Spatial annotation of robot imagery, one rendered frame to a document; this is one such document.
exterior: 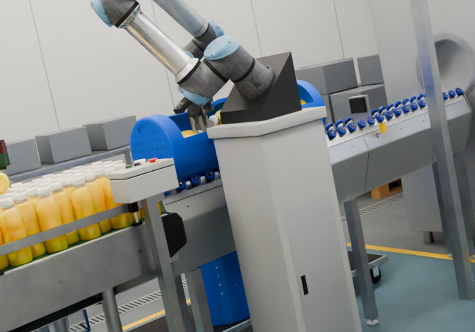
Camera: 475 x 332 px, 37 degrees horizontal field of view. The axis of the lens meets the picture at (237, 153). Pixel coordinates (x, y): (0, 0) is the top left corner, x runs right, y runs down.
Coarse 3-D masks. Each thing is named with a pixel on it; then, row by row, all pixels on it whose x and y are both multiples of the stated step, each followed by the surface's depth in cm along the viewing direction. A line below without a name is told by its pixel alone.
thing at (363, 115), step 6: (354, 96) 361; (360, 96) 355; (366, 96) 354; (354, 102) 357; (360, 102) 354; (366, 102) 354; (354, 108) 358; (360, 108) 355; (366, 108) 355; (354, 114) 361; (360, 114) 358; (366, 114) 356; (354, 120) 362
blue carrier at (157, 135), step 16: (304, 96) 326; (320, 96) 319; (144, 128) 273; (160, 128) 265; (176, 128) 267; (144, 144) 275; (160, 144) 267; (176, 144) 264; (192, 144) 269; (208, 144) 274; (176, 160) 264; (192, 160) 269; (208, 160) 276
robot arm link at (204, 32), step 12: (156, 0) 248; (168, 0) 249; (180, 0) 253; (168, 12) 253; (180, 12) 254; (192, 12) 257; (180, 24) 259; (192, 24) 259; (204, 24) 262; (216, 24) 265; (204, 36) 264; (216, 36) 266; (204, 48) 266
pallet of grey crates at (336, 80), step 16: (320, 64) 668; (336, 64) 635; (352, 64) 645; (368, 64) 637; (304, 80) 649; (320, 80) 631; (336, 80) 634; (352, 80) 645; (368, 80) 641; (336, 96) 620; (352, 96) 605; (368, 96) 601; (384, 96) 611; (336, 112) 625; (336, 128) 630; (384, 192) 609
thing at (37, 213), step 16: (64, 192) 232; (80, 192) 231; (0, 208) 221; (16, 208) 217; (32, 208) 223; (48, 208) 223; (64, 208) 230; (80, 208) 231; (0, 224) 216; (16, 224) 215; (32, 224) 223; (48, 224) 223; (96, 224) 234; (0, 240) 216; (48, 240) 224; (64, 240) 226; (0, 256) 215; (16, 256) 216; (32, 256) 219
